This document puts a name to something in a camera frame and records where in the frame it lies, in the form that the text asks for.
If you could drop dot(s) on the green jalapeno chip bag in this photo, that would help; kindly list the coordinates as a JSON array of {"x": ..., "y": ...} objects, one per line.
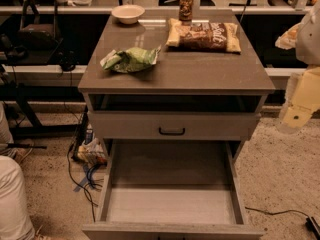
[{"x": 132, "y": 60}]

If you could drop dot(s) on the black drawer handle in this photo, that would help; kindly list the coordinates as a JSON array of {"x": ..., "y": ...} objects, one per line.
[{"x": 172, "y": 132}]

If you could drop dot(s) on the grey drawer cabinet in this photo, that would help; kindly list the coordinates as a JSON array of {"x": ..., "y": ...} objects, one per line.
[{"x": 180, "y": 81}]

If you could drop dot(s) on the blue bottle on floor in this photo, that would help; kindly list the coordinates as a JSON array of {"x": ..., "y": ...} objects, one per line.
[{"x": 88, "y": 136}]

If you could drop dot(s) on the open grey middle drawer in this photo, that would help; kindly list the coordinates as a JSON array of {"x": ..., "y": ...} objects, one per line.
[{"x": 170, "y": 190}]

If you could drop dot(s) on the closed grey top drawer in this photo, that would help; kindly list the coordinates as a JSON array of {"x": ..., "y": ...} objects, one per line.
[{"x": 199, "y": 126}]

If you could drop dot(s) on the snack bags on floor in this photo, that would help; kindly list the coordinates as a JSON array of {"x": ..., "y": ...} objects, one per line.
[{"x": 92, "y": 153}]

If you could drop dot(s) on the brown drink can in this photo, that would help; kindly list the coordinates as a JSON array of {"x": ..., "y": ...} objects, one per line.
[{"x": 185, "y": 10}]

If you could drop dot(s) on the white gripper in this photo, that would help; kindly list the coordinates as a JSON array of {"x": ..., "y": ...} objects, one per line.
[{"x": 310, "y": 45}]

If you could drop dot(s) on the black headphones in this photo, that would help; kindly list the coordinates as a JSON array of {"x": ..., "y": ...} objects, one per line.
[{"x": 66, "y": 60}]

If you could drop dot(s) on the person leg in beige trousers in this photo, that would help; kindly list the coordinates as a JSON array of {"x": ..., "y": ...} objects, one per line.
[{"x": 15, "y": 222}]

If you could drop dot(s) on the white ceramic bowl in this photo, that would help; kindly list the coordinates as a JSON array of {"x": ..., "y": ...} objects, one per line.
[{"x": 128, "y": 14}]

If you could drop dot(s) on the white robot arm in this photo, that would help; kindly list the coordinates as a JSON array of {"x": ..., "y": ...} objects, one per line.
[{"x": 304, "y": 37}]

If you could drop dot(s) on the brown sea salt chip bag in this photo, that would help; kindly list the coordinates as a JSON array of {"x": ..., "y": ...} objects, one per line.
[{"x": 204, "y": 36}]

